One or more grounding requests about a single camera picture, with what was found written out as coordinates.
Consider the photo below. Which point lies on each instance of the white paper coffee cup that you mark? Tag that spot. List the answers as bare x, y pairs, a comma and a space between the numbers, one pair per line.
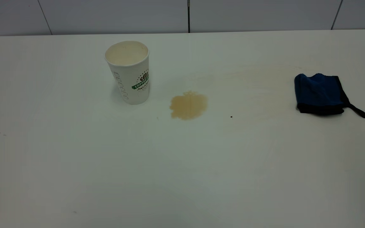
131, 82

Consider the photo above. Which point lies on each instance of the blue black-edged cloth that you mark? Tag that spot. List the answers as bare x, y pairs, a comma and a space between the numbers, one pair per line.
320, 93

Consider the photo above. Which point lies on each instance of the brown coffee spill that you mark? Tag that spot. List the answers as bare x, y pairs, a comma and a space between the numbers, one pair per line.
188, 106

